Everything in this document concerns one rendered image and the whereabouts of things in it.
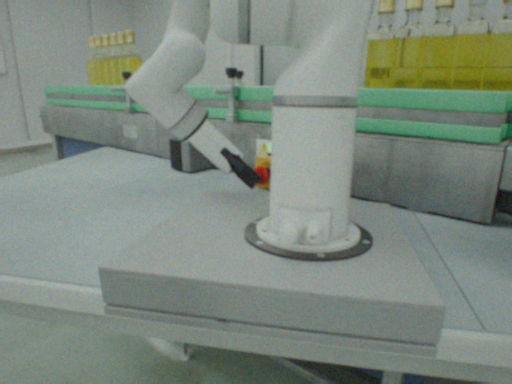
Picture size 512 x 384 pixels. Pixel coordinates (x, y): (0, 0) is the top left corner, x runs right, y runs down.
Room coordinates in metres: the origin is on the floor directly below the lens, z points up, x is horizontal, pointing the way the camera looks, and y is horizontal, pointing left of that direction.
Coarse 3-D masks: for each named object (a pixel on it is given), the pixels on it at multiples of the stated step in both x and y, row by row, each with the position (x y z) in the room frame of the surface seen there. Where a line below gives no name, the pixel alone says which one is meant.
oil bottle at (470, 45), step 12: (468, 24) 0.71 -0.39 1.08; (480, 24) 0.70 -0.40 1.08; (456, 36) 0.72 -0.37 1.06; (468, 36) 0.70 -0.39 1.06; (480, 36) 0.69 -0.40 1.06; (456, 48) 0.72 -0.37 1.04; (468, 48) 0.70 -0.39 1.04; (480, 48) 0.69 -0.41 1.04; (456, 60) 0.71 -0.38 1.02; (468, 60) 0.70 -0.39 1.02; (480, 60) 0.69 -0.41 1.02; (456, 72) 0.71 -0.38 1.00; (468, 72) 0.70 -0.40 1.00; (480, 72) 0.69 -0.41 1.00; (456, 84) 0.71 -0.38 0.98; (468, 84) 0.70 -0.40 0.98; (480, 84) 0.69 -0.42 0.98
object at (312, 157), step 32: (288, 128) 0.39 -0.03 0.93; (320, 128) 0.37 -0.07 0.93; (352, 128) 0.39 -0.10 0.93; (288, 160) 0.38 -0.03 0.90; (320, 160) 0.37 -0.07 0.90; (352, 160) 0.40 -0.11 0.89; (288, 192) 0.38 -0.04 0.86; (320, 192) 0.37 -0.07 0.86; (288, 224) 0.35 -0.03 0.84; (320, 224) 0.36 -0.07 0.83; (352, 224) 0.43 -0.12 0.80
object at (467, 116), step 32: (64, 96) 1.55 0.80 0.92; (96, 96) 1.38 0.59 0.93; (224, 96) 0.95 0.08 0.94; (256, 96) 0.89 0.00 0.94; (384, 96) 0.69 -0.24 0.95; (416, 96) 0.65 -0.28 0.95; (448, 96) 0.62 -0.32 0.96; (480, 96) 0.59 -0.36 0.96; (384, 128) 0.69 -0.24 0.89; (416, 128) 0.65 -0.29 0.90; (448, 128) 0.62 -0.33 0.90; (480, 128) 0.59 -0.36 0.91
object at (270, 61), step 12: (396, 0) 0.97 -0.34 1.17; (396, 12) 0.97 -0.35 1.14; (372, 24) 1.02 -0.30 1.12; (264, 48) 1.25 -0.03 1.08; (276, 48) 1.22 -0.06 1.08; (288, 48) 1.19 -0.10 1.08; (264, 60) 1.25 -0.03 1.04; (276, 60) 1.22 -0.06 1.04; (288, 60) 1.19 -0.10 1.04; (264, 72) 1.25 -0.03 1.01; (276, 72) 1.22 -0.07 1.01; (264, 84) 1.25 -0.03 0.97; (360, 84) 1.04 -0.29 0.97
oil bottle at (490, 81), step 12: (504, 24) 0.67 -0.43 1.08; (492, 36) 0.68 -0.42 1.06; (504, 36) 0.67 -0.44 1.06; (492, 48) 0.68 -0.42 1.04; (504, 48) 0.67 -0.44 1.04; (492, 60) 0.68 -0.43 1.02; (504, 60) 0.67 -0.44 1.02; (492, 72) 0.68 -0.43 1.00; (504, 72) 0.67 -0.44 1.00; (492, 84) 0.68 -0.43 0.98; (504, 84) 0.66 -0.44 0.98
